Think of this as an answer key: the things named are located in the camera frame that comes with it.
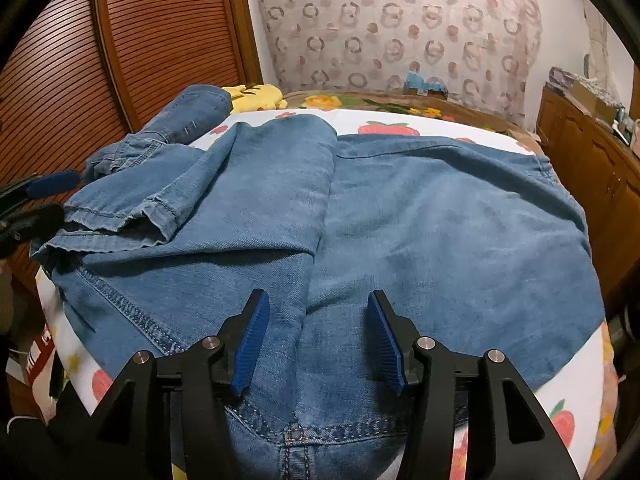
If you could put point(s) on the beige window curtain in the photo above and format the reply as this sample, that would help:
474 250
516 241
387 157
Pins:
596 45

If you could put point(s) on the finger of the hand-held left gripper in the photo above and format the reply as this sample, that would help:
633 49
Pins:
40 220
52 183

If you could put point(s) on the cardboard box with blue packets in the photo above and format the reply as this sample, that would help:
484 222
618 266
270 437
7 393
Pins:
425 89

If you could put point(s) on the wooden sideboard cabinet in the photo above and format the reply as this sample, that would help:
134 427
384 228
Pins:
590 170

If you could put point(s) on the yellow plush toy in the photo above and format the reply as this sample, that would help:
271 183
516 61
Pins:
255 95

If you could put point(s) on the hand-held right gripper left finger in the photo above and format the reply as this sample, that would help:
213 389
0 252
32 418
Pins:
250 345

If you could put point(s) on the dark blue denim pants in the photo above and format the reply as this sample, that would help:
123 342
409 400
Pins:
192 107

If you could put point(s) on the white strawberry print sheet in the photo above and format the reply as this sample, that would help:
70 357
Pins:
565 400

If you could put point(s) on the cardboard box with patterned cloth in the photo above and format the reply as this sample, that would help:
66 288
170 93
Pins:
587 92

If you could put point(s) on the floral blanket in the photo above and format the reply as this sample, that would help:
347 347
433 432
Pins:
400 105

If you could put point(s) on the light blue denim pants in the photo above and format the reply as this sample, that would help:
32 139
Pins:
425 220

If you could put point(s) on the red and white bag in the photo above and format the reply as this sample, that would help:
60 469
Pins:
42 355

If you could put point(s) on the sheer circle pattern curtain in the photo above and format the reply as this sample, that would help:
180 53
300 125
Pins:
400 25

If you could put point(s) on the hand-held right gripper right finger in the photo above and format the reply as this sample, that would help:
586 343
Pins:
387 345

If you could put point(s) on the wooden louvered wardrobe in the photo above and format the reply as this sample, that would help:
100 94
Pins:
150 50

